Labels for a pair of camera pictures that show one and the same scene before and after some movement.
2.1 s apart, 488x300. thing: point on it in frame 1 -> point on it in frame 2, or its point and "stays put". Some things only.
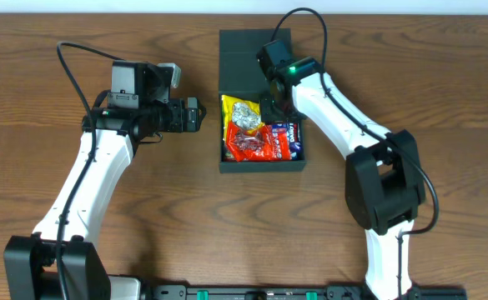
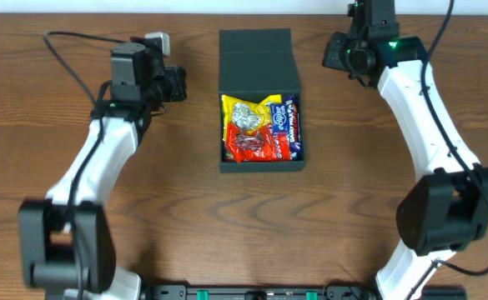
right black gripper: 271,110 -> 335,51
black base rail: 302,292 stays put
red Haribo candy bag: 262,145 stays put
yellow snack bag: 244,113 stays put
